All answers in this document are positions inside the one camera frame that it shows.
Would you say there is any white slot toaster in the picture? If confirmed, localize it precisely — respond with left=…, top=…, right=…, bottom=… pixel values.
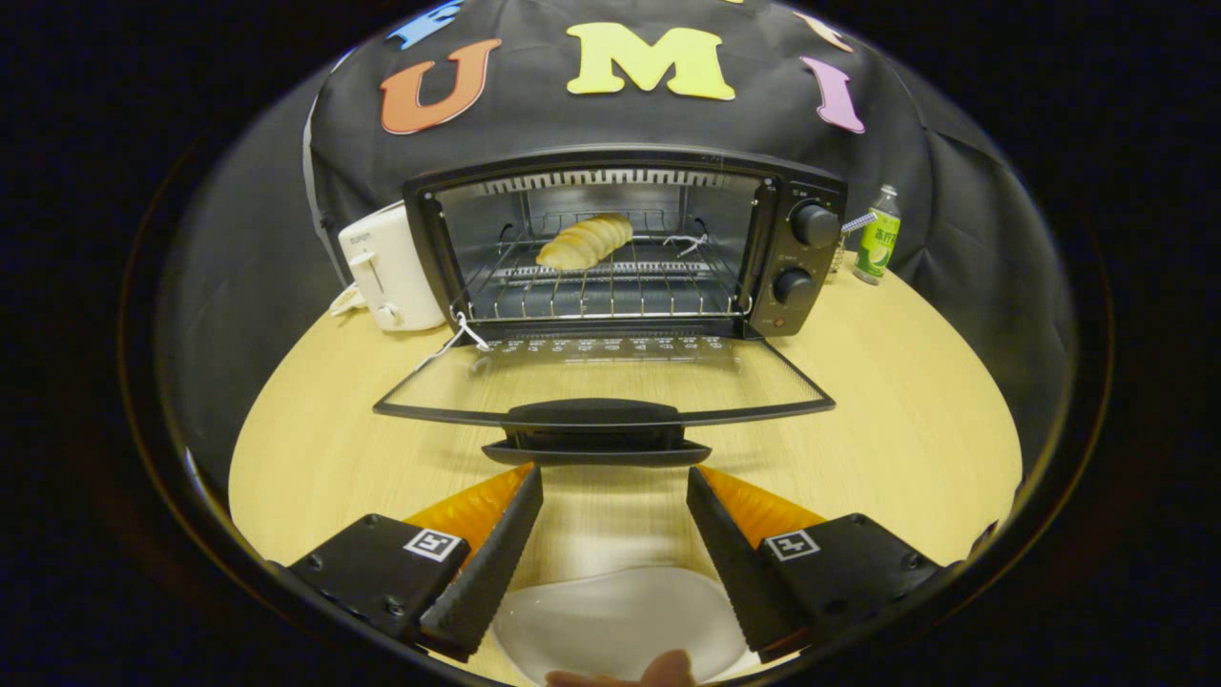
left=338, top=200, right=447, bottom=333

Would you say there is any black toaster oven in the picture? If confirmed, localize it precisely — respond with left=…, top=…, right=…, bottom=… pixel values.
left=372, top=143, right=850, bottom=468

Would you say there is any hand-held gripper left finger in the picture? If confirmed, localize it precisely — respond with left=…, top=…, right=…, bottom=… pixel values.
left=270, top=463, right=545, bottom=662

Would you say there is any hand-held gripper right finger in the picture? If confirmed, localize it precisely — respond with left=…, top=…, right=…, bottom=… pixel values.
left=687, top=465, right=966, bottom=665

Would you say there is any white plate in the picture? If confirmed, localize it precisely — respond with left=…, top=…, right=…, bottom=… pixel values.
left=491, top=565, right=755, bottom=686

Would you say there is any ridged yellow bread roll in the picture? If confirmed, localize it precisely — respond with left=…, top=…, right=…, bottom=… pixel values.
left=535, top=212, right=634, bottom=272

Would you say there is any green label drink bottle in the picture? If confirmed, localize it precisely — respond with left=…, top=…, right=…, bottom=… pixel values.
left=853, top=184, right=902, bottom=286

